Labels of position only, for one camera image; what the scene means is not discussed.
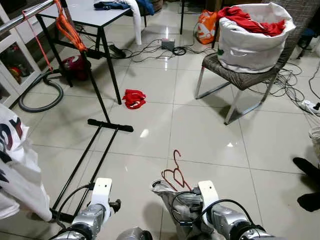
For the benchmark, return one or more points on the red sports garment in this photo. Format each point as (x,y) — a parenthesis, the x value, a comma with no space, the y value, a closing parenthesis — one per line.
(250,22)

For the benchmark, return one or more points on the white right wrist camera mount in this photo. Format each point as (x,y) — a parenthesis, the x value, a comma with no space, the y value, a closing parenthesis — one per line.
(208,194)

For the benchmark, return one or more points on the black metal clothes rack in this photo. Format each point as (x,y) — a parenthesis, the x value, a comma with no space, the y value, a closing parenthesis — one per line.
(110,125)

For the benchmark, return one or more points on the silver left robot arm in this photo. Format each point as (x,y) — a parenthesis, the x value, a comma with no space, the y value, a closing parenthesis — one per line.
(87,220)

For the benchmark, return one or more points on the white power strip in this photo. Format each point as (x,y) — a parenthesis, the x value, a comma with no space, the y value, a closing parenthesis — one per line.
(309,106)

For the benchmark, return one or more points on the blue jeans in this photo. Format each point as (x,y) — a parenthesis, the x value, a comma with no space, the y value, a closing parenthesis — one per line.
(112,6)

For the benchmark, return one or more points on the person's black socked foot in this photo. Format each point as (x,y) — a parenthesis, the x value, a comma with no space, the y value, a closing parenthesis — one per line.
(307,169)
(310,201)

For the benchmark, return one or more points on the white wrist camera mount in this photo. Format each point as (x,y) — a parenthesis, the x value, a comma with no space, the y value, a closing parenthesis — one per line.
(208,194)
(102,190)

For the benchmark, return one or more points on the white jeans black stitching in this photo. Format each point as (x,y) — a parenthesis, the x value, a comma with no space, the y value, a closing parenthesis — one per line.
(167,192)

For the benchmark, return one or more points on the clear plastic bag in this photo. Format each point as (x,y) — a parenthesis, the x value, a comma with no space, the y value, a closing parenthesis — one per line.
(315,137)

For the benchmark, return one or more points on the brown plaid chair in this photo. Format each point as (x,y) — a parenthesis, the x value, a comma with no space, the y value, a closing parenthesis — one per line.
(245,80)

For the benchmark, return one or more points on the white long sleeve garment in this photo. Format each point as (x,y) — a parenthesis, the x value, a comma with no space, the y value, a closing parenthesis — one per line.
(136,22)

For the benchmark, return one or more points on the orange printed bag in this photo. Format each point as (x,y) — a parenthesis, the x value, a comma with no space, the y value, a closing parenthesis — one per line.
(206,29)

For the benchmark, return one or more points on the orange hanger bunch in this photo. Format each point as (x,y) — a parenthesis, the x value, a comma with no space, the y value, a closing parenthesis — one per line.
(70,30)

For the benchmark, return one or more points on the grey power box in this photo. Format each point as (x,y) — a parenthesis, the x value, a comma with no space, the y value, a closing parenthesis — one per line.
(168,44)

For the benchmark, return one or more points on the white laundry bag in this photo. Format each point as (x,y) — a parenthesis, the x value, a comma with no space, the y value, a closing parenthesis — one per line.
(255,52)

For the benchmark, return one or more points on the white table black legs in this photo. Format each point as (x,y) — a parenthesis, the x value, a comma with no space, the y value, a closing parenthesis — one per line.
(90,15)

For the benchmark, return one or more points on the blue round stool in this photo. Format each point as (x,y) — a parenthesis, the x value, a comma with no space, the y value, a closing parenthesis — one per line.
(307,37)

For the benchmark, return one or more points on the red cloth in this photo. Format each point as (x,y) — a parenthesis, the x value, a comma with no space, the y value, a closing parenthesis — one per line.
(134,99)

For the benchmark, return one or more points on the black power adapter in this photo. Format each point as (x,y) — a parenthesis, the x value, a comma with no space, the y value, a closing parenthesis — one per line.
(117,51)

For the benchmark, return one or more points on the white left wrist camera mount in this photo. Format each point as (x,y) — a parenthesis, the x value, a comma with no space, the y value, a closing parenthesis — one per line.
(102,190)

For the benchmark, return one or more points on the red vacuum cleaner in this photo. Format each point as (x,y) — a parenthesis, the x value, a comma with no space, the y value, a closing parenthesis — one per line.
(75,67)

